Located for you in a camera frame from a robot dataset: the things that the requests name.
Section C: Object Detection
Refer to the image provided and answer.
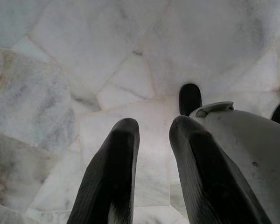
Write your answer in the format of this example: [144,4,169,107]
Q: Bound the black robot left foot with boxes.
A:
[178,83,203,117]

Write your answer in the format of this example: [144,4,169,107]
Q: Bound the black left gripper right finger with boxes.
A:
[168,116,273,224]

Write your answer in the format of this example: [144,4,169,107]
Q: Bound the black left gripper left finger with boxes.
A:
[67,118,140,224]

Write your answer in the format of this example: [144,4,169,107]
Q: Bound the grey robot left leg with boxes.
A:
[189,101,280,224]

